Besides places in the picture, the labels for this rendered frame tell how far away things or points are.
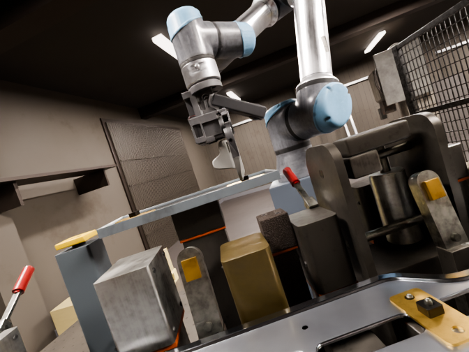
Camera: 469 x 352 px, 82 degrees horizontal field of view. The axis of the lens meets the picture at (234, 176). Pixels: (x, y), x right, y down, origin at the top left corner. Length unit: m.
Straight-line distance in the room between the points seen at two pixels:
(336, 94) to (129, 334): 0.65
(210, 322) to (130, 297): 0.11
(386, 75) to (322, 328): 6.40
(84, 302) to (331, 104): 0.71
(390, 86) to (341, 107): 5.87
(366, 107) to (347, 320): 8.92
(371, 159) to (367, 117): 8.71
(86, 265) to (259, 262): 0.38
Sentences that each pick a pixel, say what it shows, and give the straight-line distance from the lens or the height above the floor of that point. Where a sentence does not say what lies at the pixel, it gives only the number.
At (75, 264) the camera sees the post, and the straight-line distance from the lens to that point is 0.65.
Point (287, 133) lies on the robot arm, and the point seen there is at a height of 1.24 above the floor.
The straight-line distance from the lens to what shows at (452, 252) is 0.51.
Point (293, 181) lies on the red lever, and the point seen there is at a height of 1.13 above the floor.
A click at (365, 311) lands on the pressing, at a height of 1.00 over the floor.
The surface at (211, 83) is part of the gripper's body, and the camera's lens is 0.57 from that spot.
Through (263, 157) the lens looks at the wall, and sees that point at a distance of 8.96.
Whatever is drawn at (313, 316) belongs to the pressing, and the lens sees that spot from 0.38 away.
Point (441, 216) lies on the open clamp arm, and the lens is 0.51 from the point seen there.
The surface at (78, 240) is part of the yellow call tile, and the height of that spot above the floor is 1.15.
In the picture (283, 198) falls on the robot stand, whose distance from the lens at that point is 0.80.
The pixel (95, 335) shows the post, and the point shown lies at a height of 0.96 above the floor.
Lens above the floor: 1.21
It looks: 3 degrees down
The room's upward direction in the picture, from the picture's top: 18 degrees counter-clockwise
